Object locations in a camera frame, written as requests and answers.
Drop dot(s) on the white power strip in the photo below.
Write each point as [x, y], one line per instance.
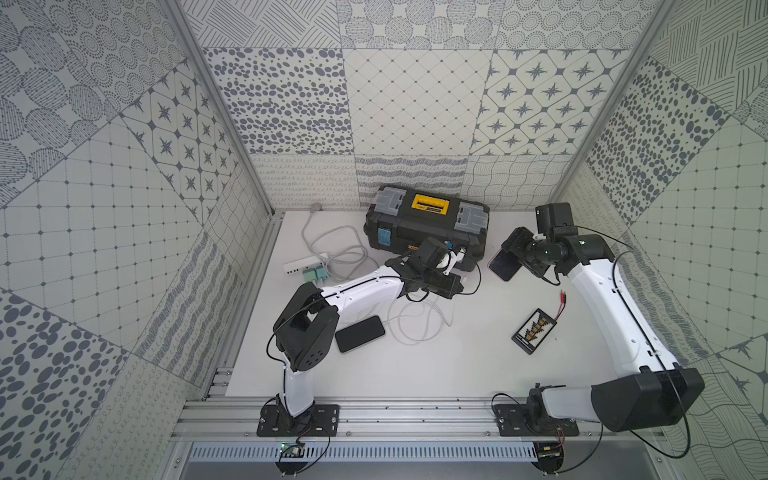
[300, 265]

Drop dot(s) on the aluminium front rail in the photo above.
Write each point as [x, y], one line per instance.
[253, 418]

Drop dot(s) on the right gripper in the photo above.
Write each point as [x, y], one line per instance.
[515, 244]

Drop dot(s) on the phone with mint case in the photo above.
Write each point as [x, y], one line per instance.
[359, 334]

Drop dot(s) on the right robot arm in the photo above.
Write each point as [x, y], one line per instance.
[651, 389]

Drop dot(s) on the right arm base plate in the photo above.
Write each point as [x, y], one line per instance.
[516, 420]

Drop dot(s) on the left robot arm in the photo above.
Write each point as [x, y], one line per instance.
[304, 330]

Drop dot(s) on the green charger adapters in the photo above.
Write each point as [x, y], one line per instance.
[316, 275]

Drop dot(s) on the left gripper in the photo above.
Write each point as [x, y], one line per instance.
[444, 282]

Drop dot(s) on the black toolbox yellow label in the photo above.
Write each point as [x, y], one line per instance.
[399, 219]

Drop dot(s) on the phone with pink case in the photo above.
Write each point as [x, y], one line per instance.
[504, 265]

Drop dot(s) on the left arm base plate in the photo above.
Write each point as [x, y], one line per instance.
[318, 421]

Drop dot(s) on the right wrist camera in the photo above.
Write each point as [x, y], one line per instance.
[555, 220]

